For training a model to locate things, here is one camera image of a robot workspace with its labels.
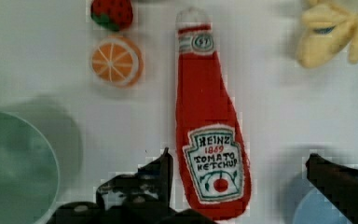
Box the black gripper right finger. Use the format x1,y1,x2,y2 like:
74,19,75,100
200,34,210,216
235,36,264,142
305,153,358,224

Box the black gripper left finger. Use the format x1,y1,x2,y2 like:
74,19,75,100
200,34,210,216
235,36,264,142
48,148,214,224

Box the red plush ketchup bottle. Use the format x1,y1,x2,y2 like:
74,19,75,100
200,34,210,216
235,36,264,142
175,7,252,220

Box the blue bowl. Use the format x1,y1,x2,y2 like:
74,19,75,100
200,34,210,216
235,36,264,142
280,173,352,224

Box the green metal mug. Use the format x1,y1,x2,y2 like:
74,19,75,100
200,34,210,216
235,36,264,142
0,104,83,224

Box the plush orange slice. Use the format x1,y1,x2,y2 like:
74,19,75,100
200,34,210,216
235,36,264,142
90,35,144,88

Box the plush peeled banana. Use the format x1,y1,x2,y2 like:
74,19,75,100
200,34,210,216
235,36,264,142
296,0,358,68

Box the small plush strawberry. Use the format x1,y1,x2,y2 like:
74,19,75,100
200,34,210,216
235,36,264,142
90,0,133,32

